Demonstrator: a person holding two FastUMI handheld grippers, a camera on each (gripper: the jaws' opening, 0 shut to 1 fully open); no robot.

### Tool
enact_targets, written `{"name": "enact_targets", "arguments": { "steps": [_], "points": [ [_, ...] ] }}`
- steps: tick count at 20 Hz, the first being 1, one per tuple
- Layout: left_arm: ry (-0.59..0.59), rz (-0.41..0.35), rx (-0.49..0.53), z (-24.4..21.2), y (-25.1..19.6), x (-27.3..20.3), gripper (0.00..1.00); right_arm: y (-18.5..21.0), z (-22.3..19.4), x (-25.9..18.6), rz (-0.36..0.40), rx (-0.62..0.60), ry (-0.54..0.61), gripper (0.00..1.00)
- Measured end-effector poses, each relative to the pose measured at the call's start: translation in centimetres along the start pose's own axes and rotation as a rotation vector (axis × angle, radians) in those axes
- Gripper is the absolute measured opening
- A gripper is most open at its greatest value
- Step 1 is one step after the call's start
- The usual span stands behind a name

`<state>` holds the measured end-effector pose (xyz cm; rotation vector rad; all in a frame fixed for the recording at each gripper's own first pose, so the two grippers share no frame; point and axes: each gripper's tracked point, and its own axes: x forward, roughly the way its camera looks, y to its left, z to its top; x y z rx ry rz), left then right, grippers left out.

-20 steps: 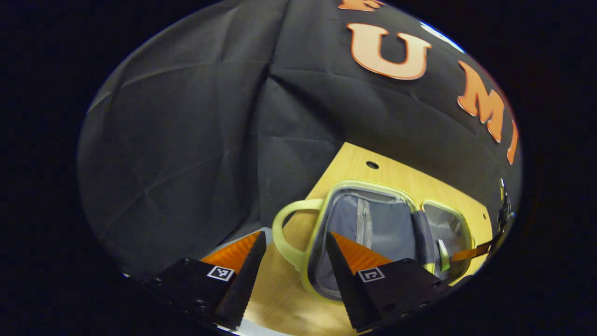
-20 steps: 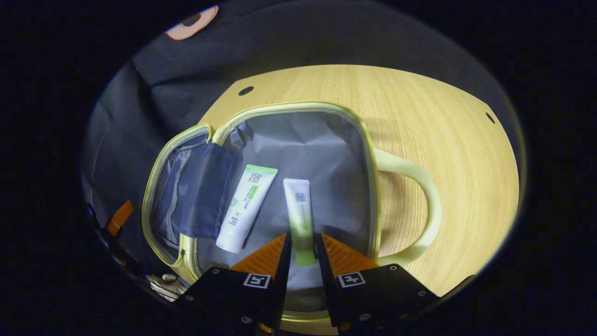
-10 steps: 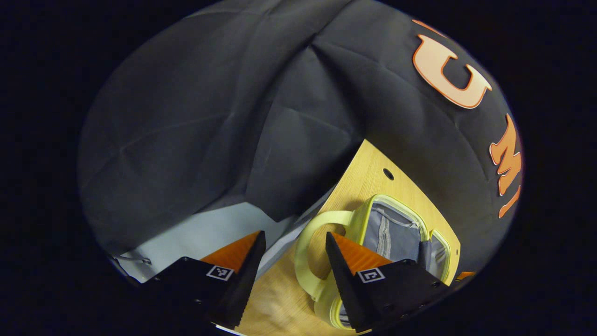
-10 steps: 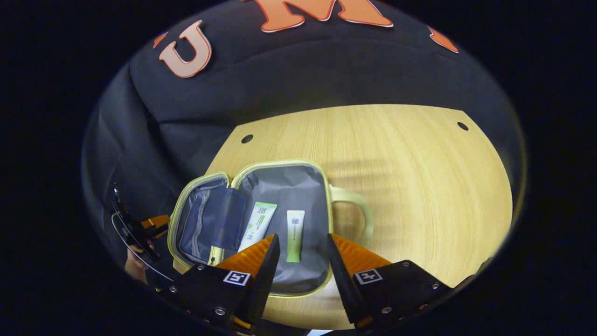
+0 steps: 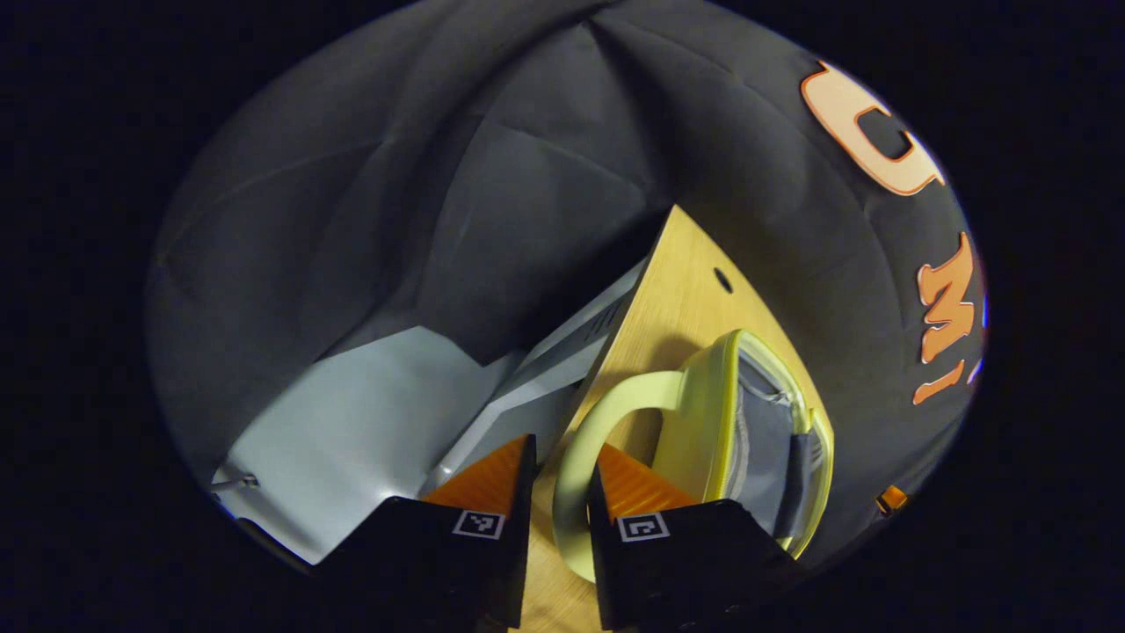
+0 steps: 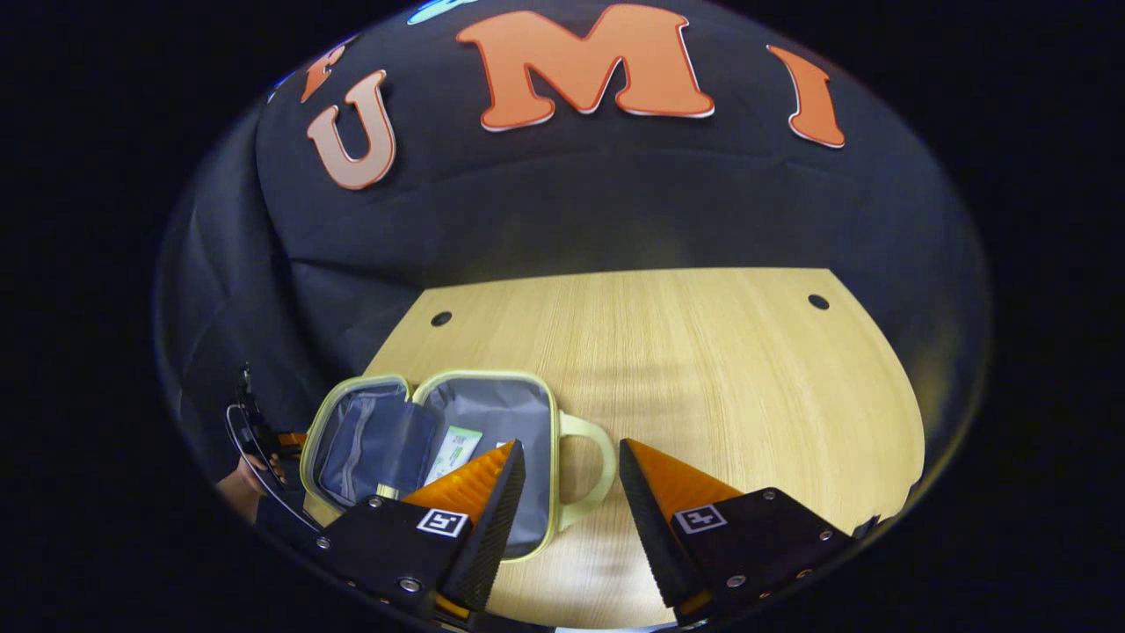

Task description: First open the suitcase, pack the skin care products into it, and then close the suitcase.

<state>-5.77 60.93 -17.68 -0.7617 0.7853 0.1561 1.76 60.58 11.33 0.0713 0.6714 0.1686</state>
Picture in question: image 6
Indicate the black backdrop cloth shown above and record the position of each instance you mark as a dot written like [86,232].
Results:
[571,193]

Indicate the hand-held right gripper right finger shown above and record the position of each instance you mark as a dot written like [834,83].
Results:
[655,536]

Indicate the large white cream tube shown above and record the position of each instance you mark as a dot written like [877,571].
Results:
[454,454]

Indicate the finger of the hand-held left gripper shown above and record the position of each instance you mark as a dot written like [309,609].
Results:
[294,439]

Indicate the pale yellow suitcase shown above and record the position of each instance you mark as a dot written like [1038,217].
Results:
[492,413]

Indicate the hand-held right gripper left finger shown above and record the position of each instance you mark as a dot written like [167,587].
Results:
[497,536]

